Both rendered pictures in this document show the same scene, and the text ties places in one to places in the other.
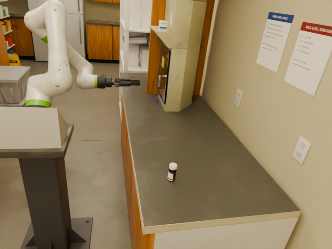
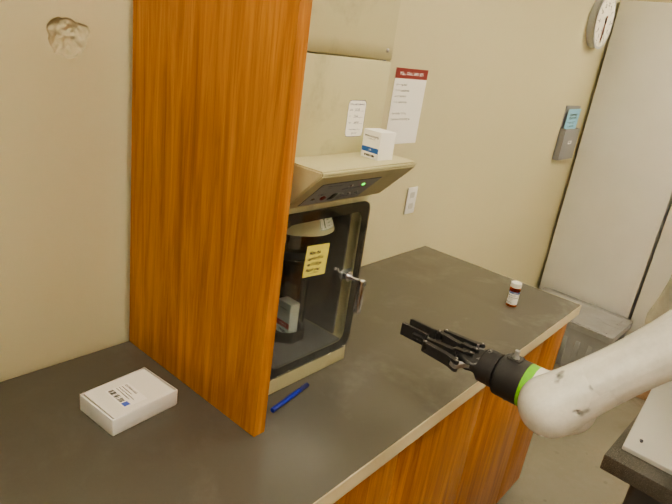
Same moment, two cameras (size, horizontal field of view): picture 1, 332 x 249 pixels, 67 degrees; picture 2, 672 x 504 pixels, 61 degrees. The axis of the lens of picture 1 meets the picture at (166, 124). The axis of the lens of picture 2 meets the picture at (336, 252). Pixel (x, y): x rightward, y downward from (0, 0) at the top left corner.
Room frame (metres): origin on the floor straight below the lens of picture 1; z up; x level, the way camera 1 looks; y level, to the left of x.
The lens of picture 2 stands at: (2.62, 1.06, 1.74)
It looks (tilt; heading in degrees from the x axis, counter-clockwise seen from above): 20 degrees down; 233
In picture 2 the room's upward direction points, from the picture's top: 8 degrees clockwise
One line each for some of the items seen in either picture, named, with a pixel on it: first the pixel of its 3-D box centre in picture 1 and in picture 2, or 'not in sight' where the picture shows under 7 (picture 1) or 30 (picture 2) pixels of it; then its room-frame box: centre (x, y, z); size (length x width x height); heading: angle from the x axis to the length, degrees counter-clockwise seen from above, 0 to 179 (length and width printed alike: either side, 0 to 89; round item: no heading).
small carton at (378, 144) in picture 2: (162, 25); (378, 144); (1.81, 0.09, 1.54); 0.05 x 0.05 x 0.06; 10
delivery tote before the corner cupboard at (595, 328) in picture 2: not in sight; (568, 332); (-0.70, -0.70, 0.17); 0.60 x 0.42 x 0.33; 103
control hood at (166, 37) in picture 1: (159, 36); (350, 183); (1.89, 0.11, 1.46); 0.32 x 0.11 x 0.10; 15
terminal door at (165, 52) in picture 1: (163, 73); (317, 289); (1.90, 0.06, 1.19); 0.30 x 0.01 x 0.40; 14
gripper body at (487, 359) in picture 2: (112, 82); (479, 362); (1.70, 0.41, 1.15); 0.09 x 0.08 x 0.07; 104
